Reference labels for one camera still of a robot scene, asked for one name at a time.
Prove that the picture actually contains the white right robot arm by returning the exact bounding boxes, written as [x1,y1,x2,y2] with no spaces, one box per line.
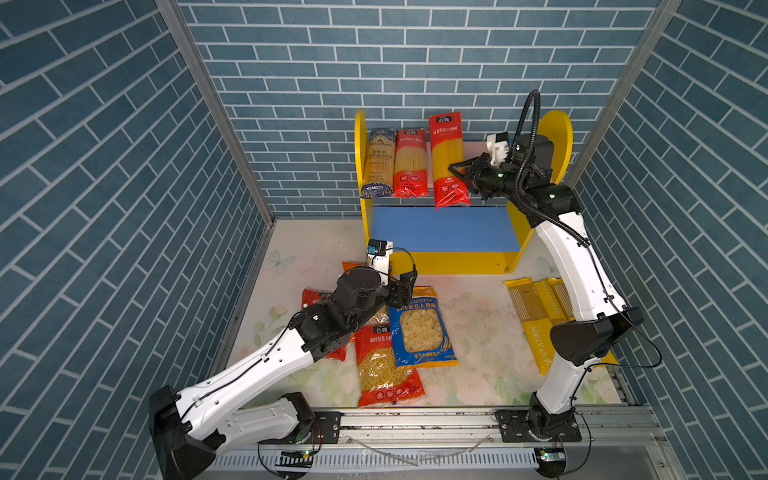
[448,139,642,441]

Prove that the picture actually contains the aluminium corner post left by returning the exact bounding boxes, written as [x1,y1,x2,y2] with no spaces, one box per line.
[156,0,275,229]

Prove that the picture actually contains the yellow shelf unit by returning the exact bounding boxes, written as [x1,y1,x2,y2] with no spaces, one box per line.
[354,109,573,275]

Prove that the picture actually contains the red spaghetti bag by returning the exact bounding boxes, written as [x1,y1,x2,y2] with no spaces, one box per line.
[429,112,470,210]
[392,129,428,198]

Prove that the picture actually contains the red macaroni bag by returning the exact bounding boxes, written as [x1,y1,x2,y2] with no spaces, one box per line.
[355,324,426,408]
[301,288,347,362]

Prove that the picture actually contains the blue elbow pasta bag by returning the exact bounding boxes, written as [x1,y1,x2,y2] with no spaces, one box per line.
[388,286,459,370]

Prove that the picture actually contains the aluminium corner post right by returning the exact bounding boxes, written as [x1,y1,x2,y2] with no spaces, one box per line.
[563,0,682,188]

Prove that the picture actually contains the orange pasta bag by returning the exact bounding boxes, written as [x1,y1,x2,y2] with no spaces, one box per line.
[342,261,366,272]

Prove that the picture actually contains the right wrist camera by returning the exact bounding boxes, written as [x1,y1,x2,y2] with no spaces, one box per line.
[486,132,510,167]

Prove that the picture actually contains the aluminium corner post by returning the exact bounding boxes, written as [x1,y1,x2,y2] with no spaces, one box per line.
[156,0,275,229]
[563,0,682,188]

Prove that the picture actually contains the yellow spaghetti box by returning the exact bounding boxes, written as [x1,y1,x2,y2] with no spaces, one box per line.
[545,278,618,366]
[504,278,560,375]

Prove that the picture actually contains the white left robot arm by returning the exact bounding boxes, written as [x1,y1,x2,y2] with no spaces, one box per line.
[148,266,418,479]

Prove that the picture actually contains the dark blue spaghetti bag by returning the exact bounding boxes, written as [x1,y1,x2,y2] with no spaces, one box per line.
[360,128,397,199]

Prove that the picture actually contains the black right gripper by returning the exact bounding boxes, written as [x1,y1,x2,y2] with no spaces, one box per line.
[449,153,527,204]

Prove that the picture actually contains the red macaroni bag back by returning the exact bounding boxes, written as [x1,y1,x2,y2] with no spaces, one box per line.
[301,288,347,362]

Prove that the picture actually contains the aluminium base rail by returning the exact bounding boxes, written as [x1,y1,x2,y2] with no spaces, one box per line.
[202,405,684,479]

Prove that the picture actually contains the red macaroni bag front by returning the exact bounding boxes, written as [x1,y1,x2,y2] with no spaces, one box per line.
[355,324,426,408]

